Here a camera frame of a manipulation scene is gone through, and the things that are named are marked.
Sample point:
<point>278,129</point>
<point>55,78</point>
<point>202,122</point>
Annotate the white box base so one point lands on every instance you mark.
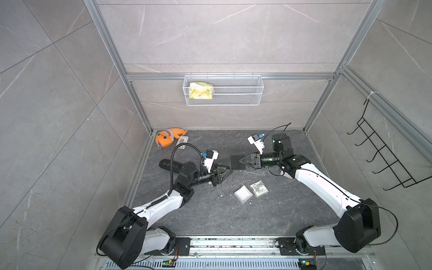
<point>243,194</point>

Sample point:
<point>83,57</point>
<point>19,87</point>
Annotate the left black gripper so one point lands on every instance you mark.
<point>214,175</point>

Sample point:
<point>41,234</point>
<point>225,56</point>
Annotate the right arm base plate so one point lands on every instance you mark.
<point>292,246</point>

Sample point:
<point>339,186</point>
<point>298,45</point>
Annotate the black oval ridged object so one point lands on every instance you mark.
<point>174,166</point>

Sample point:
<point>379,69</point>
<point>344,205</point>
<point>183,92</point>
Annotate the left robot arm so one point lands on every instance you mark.
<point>130,232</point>

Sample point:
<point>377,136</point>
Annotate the small white rectangular tray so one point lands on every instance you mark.
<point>182,140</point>

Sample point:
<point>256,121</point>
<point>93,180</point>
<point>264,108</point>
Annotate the white gift box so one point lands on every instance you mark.
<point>259,189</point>

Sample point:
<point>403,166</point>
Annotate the yellow crumpled bag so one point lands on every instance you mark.
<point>201,91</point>

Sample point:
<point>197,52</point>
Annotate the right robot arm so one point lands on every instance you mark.
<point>359,220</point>

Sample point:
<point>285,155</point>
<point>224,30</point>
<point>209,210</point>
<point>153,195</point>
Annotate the black wall hook rack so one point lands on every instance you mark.
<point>381,149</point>

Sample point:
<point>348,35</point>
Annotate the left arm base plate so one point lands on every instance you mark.
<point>179,246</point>

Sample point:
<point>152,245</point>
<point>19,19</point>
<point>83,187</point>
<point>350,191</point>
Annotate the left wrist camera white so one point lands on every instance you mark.
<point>209,157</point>

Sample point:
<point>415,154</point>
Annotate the metal front rail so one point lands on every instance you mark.
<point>233,245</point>

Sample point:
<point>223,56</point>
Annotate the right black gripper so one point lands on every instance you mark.
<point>255,160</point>

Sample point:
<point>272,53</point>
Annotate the white vent grille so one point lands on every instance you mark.
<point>218,264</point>

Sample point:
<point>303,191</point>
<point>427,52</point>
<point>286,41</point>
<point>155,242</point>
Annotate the white wire mesh basket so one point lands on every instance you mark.
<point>229,90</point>

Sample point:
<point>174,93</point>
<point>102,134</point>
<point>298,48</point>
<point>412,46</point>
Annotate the orange plush toy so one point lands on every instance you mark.
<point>166,138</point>

